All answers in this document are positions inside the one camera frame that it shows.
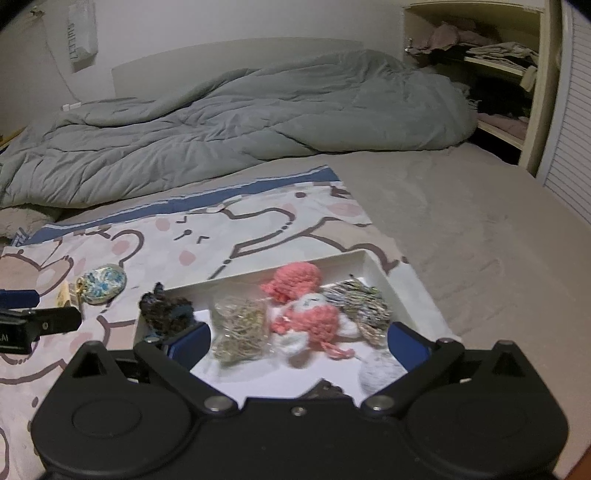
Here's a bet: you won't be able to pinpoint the brown blue crochet piece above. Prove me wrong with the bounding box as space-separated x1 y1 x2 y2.
139 282 195 341

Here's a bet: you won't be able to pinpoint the blue floral fabric pouch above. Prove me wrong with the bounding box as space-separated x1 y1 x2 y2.
76 263 127 306

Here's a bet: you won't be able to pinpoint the pink folded clothes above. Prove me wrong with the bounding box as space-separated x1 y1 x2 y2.
478 114 530 140

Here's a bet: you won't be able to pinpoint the cream open wardrobe shelf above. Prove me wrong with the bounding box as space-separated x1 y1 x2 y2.
402 0 562 179

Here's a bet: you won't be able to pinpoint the white charging cable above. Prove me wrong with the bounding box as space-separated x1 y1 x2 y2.
28 7 83 112

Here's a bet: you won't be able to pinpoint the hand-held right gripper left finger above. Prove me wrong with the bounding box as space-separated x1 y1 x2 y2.
69 322 236 413

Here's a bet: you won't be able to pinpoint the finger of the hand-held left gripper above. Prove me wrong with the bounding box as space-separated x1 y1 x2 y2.
0 307 83 339
0 289 40 308

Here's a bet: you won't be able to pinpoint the dark folded clothes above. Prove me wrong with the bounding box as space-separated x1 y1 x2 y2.
465 74 533 119

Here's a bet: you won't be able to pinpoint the beige folded clothes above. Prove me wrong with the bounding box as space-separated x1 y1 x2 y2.
470 41 541 92

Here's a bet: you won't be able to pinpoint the white cardboard box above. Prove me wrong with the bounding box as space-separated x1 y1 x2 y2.
134 249 462 402

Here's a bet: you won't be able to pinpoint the pink crumpled clothes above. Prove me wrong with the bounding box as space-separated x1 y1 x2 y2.
410 23 500 55

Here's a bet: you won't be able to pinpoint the white crochet piece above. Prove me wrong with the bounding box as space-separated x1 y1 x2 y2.
359 348 409 396

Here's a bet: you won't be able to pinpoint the grey quilted duvet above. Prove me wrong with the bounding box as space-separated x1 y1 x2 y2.
0 50 478 208

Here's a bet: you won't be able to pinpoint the striped twine bundle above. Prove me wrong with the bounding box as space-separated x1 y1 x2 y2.
321 274 393 347

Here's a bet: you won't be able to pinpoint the pink white crochet toy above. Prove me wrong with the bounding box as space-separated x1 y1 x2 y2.
260 262 358 361

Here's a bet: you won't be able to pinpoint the beige fluffy pillow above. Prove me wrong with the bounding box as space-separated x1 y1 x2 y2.
0 205 62 239

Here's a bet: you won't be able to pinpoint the white louvered door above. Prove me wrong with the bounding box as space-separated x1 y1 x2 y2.
540 0 591 223

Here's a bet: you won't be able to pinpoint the clear bag of beige cord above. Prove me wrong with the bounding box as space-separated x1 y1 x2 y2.
210 295 273 366

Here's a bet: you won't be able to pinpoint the cartoon bear printed blanket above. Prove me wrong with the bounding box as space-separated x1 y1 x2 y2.
0 166 462 480

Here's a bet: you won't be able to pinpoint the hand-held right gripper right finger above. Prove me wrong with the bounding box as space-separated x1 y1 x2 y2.
362 322 532 413

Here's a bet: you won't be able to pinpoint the white plastic wall bag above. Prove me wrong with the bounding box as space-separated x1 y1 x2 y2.
68 0 99 73

